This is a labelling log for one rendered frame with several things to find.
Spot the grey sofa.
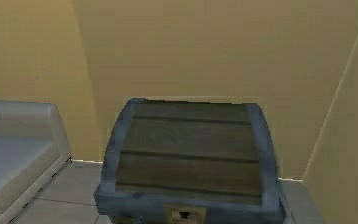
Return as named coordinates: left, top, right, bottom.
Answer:
left=0, top=100, right=73, bottom=224

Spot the wooden chest with blue trim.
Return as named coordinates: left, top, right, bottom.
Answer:
left=93, top=97, right=287, bottom=224

